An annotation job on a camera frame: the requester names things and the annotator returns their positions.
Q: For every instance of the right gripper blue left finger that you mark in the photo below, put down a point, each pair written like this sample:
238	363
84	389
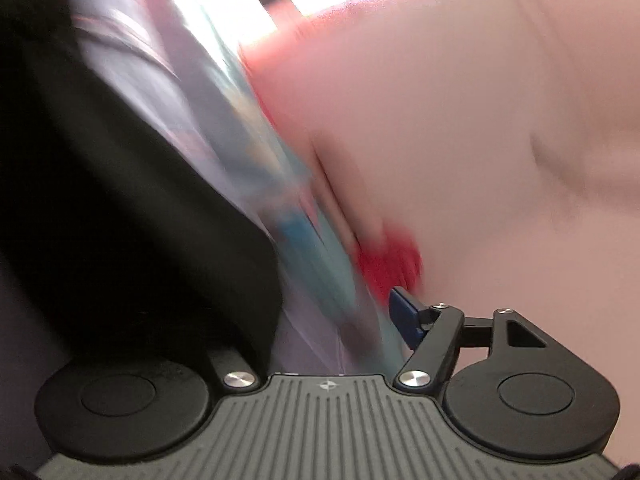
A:
232	371

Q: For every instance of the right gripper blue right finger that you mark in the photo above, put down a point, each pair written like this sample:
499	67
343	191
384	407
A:
433	336

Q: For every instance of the black knit pants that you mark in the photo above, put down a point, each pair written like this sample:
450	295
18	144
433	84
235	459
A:
122	250

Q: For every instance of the red knit cloth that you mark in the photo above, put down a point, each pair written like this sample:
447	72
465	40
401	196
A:
391	260

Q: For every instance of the teal patchwork pillow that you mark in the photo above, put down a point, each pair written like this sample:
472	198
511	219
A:
330	322

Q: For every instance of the pink rolled blanket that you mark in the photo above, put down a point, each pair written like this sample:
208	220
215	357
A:
505	135

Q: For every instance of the lavender plaid bed sheet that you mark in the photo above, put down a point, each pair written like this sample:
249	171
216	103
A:
148	51

